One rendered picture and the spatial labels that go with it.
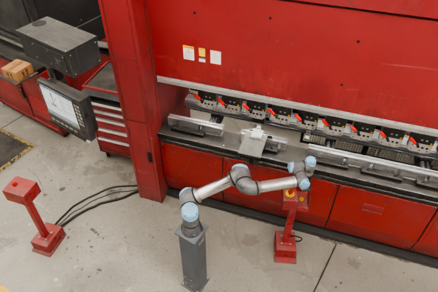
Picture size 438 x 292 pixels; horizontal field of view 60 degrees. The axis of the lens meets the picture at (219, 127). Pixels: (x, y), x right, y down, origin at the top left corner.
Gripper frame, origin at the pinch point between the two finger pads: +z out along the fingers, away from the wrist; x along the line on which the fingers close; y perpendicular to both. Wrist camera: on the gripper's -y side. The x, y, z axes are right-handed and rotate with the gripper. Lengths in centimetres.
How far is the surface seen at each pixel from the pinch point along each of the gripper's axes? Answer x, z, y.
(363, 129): -38, -41, 28
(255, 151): 37.8, -14.0, 23.8
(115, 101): 154, -33, 52
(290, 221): 5.4, 39.2, -4.3
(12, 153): 309, 89, 84
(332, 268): -35, 82, -23
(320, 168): -14.0, -1.4, 21.1
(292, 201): 7.6, 5.8, -6.2
